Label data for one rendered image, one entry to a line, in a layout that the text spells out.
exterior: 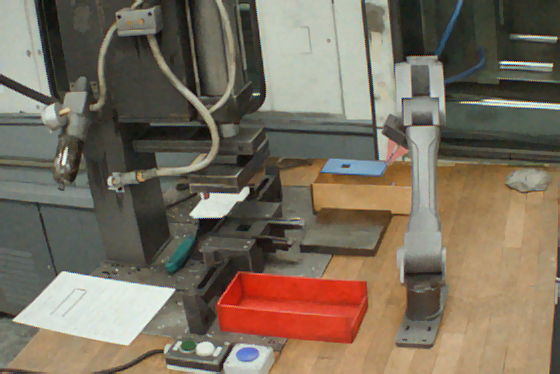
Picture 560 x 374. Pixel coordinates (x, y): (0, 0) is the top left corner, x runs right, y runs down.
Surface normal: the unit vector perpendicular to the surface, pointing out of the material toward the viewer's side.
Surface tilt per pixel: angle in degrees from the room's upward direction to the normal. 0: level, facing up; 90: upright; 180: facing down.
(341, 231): 0
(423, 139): 49
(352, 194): 90
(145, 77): 90
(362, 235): 0
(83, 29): 90
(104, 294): 0
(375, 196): 90
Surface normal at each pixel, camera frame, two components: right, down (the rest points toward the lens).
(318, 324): -0.30, 0.43
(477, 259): -0.11, -0.90
